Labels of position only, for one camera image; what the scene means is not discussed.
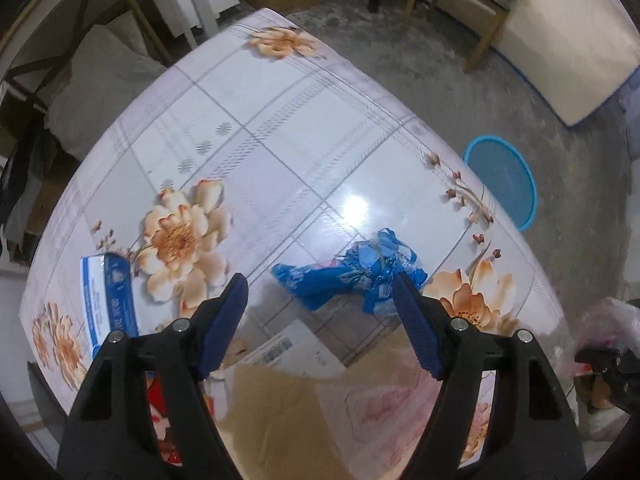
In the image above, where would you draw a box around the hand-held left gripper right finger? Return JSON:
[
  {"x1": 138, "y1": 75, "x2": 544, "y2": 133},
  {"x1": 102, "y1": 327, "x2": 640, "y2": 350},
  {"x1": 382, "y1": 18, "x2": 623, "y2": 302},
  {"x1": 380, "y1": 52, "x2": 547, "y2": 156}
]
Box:
[{"x1": 391, "y1": 274, "x2": 587, "y2": 480}]

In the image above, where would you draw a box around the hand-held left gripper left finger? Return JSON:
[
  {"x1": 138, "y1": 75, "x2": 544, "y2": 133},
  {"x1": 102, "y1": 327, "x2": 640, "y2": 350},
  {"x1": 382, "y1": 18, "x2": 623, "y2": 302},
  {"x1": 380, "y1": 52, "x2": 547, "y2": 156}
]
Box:
[{"x1": 56, "y1": 273, "x2": 249, "y2": 480}]

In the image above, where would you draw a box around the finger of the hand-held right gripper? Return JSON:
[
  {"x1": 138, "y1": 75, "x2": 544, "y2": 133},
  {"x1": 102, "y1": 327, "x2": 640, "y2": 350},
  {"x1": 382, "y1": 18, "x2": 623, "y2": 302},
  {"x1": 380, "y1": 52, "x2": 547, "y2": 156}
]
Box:
[{"x1": 574, "y1": 346, "x2": 640, "y2": 413}]

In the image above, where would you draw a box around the blue plastic wrapper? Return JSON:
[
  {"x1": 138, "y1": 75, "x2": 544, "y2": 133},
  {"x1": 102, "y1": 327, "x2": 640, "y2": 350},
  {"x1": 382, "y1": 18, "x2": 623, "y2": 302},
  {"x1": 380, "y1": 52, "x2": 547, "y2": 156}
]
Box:
[{"x1": 271, "y1": 228, "x2": 428, "y2": 316}]

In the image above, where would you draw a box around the translucent plastic bag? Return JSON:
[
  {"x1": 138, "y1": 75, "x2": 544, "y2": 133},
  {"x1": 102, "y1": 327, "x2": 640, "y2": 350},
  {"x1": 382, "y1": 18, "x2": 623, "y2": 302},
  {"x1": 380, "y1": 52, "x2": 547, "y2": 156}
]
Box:
[{"x1": 575, "y1": 297, "x2": 640, "y2": 442}]

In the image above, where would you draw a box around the white box with barcode label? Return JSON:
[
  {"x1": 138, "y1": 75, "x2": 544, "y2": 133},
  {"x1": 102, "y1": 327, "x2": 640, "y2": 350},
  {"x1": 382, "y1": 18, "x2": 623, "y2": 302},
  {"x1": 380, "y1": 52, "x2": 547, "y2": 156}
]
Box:
[{"x1": 220, "y1": 319, "x2": 346, "y2": 381}]

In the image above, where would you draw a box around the red drink can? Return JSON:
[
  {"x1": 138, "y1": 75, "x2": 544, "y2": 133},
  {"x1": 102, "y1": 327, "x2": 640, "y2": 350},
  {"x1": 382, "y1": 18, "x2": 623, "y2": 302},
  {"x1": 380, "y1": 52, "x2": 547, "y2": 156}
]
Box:
[{"x1": 145, "y1": 375, "x2": 182, "y2": 467}]

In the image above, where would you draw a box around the blue and white carton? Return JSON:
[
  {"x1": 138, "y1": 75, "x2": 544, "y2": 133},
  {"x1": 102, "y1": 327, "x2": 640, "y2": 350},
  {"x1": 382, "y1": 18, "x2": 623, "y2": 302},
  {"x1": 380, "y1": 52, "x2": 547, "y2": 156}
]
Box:
[{"x1": 80, "y1": 253, "x2": 141, "y2": 361}]

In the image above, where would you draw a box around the blue plastic basin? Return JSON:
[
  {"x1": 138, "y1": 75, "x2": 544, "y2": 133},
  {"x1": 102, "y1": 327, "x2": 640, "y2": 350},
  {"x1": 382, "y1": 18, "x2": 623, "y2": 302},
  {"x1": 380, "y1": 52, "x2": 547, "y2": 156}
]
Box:
[{"x1": 462, "y1": 135, "x2": 538, "y2": 232}]

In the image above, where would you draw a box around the floral tablecloth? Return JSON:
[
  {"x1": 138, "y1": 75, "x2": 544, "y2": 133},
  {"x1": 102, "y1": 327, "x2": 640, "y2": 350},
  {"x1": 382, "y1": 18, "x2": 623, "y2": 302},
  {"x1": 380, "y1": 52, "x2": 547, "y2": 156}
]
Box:
[{"x1": 19, "y1": 7, "x2": 573, "y2": 480}]

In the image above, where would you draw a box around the beige cushion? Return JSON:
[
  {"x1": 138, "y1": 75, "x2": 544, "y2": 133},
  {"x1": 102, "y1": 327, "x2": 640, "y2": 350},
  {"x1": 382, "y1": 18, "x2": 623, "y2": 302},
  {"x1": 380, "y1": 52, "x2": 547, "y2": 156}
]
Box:
[{"x1": 47, "y1": 24, "x2": 168, "y2": 161}]

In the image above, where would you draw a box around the white mattress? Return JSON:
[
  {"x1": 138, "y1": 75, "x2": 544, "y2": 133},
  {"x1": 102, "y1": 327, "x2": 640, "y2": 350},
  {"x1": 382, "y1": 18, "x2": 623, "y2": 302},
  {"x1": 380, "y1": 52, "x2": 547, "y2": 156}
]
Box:
[{"x1": 492, "y1": 0, "x2": 640, "y2": 127}]

